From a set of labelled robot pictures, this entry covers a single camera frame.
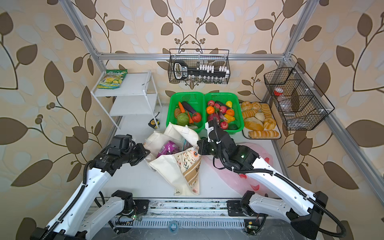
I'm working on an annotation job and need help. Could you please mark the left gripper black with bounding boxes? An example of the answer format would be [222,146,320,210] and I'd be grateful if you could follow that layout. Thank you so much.
[120,142,151,165]

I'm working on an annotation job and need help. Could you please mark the pink plastic grocery bag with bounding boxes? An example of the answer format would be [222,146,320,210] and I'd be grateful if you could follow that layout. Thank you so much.
[202,142,274,195]

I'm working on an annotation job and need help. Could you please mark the magenta snack bag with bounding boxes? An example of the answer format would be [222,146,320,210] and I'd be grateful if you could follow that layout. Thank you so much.
[157,141,181,158]

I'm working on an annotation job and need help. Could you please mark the red tomato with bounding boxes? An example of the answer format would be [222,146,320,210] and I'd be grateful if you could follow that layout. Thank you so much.
[192,112,202,123]

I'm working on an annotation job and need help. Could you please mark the cream canvas tote bag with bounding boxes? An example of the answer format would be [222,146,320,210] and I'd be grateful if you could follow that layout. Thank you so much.
[144,124,202,196]

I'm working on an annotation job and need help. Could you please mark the green cabbage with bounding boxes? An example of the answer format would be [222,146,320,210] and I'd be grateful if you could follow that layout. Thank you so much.
[177,113,190,126]

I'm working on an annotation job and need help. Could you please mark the green basket with vegetables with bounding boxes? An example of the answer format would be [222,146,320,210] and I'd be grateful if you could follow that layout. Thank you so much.
[166,92,207,133]

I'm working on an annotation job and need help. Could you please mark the brown potato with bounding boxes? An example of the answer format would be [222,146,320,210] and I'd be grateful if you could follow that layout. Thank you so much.
[174,108,182,118]

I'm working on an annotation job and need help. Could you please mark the yellow-green snack packet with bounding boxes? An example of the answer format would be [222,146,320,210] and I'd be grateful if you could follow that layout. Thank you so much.
[97,70,128,90]

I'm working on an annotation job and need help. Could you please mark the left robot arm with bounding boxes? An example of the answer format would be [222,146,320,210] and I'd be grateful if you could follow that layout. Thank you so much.
[29,135,150,240]

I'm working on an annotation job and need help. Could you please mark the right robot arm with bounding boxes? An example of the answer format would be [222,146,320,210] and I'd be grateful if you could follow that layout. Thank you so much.
[198,119,347,240]

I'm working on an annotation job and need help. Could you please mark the yellow black tape measure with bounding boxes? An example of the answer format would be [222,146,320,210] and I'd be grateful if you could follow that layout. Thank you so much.
[148,119,160,130]

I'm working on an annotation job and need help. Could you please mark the tray of bread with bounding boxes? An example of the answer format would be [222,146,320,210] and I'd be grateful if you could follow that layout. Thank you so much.
[240,101,282,140]

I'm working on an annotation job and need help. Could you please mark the green basket with fruit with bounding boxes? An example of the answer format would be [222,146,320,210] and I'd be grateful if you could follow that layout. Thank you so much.
[203,93,244,135]

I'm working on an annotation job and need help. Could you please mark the white two-tier shelf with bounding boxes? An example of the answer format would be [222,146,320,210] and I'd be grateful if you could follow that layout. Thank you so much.
[91,71,162,129]

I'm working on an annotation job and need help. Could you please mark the orange carrot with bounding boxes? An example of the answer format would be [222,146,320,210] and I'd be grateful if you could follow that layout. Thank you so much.
[178,102,186,113]

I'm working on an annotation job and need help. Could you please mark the purple eggplant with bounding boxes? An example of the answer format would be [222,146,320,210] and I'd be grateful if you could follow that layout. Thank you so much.
[182,101,197,115]

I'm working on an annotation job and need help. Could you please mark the red-capped bottle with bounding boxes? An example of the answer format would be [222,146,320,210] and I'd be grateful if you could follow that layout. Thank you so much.
[274,87,292,112]

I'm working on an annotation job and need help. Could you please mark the black wire basket right wall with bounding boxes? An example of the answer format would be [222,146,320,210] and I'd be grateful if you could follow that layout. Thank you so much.
[264,63,335,131]

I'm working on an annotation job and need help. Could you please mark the black wire basket wall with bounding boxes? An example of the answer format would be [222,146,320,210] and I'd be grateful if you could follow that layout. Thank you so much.
[168,48,231,88]
[264,63,335,131]

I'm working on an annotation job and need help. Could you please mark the black wire basket back wall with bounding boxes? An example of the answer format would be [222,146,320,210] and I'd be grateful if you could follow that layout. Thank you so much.
[168,48,231,88]

